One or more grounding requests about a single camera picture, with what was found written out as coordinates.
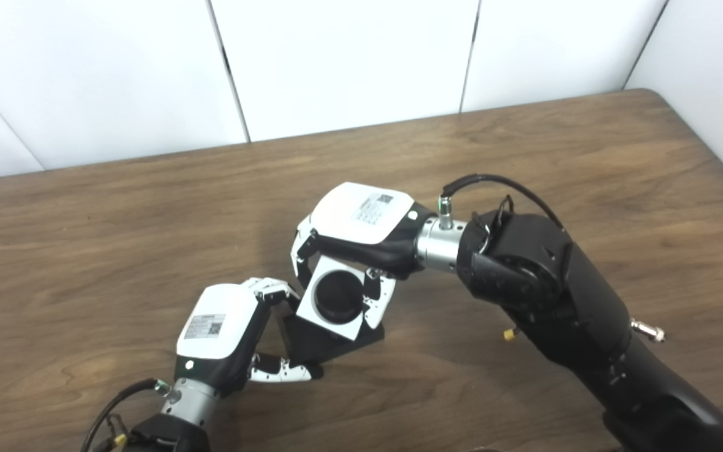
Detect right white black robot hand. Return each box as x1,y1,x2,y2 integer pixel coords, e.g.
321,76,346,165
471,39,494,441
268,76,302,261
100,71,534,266
291,182,439,331

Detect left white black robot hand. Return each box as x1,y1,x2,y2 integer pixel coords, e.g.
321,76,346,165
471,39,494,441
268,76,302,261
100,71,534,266
174,277,324,397

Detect black peg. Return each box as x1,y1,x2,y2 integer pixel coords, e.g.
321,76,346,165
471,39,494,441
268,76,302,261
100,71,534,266
282,270,385,365

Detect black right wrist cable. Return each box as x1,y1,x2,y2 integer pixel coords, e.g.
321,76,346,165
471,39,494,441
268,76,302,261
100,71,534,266
442,174,566,230

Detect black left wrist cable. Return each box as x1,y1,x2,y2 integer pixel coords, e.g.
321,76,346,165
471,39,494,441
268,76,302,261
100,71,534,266
79,379,171,452

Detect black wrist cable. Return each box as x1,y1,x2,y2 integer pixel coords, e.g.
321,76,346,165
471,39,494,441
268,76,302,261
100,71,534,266
79,379,171,452
442,174,566,230

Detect white square piece with hole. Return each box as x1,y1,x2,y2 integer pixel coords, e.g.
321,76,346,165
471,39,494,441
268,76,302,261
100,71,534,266
296,254,372,342

